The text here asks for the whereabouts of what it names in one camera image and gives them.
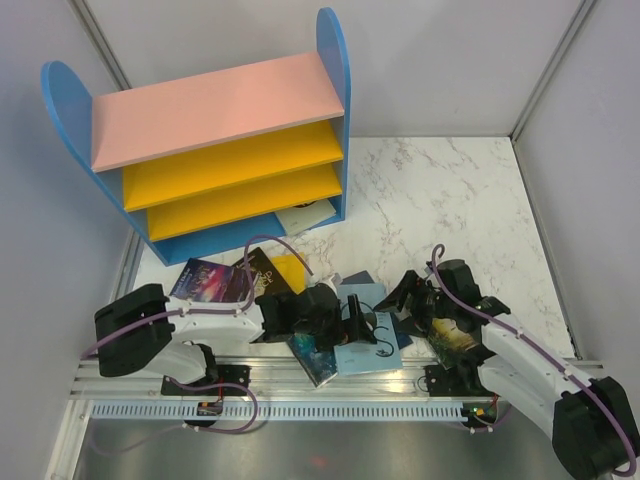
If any yellow cover book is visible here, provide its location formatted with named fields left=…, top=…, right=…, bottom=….
left=271, top=254, right=306, bottom=294

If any grey G cover book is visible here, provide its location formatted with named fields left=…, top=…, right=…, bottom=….
left=275, top=199, right=336, bottom=236

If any black moon cover book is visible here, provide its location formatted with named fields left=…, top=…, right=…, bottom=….
left=226, top=247, right=292, bottom=302

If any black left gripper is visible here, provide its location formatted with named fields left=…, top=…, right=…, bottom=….
left=294, top=293, right=376, bottom=353

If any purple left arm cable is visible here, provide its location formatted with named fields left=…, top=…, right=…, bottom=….
left=79, top=234, right=316, bottom=457

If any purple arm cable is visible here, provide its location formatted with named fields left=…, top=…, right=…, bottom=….
left=79, top=234, right=316, bottom=457
left=429, top=243, right=634, bottom=476

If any teal ocean cover book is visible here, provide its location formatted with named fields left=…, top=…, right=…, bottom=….
left=286, top=334, right=338, bottom=388

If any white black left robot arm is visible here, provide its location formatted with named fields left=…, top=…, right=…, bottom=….
left=82, top=282, right=375, bottom=395

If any dark navy blue book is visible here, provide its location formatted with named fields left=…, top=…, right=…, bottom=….
left=339, top=270, right=414, bottom=351

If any light blue cat book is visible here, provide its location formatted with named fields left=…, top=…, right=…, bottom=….
left=334, top=283, right=402, bottom=377

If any green gold forest book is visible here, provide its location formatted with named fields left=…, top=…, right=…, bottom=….
left=426, top=318, right=479, bottom=370

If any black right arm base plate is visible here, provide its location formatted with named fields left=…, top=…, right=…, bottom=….
left=416, top=357, right=521, bottom=399

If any purple galaxy cover book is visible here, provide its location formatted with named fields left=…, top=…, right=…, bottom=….
left=170, top=258, right=255, bottom=303

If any white slotted cable duct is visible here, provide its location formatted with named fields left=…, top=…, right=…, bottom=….
left=91, top=399, right=467, bottom=422

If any blue pink yellow bookshelf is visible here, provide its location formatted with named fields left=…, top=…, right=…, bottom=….
left=40, top=7, right=351, bottom=265

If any aluminium mounting rail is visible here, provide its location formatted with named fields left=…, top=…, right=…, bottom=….
left=69, top=355, right=615, bottom=402

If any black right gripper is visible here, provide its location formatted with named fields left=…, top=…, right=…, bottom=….
left=372, top=271, right=455, bottom=339

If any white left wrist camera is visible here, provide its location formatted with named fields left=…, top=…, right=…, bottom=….
left=308, top=273, right=342, bottom=293

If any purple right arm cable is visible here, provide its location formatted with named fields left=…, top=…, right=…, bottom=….
left=429, top=243, right=634, bottom=476

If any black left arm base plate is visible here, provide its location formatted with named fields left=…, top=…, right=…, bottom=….
left=161, top=364, right=251, bottom=398

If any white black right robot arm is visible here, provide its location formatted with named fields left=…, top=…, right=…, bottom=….
left=375, top=259, right=639, bottom=479

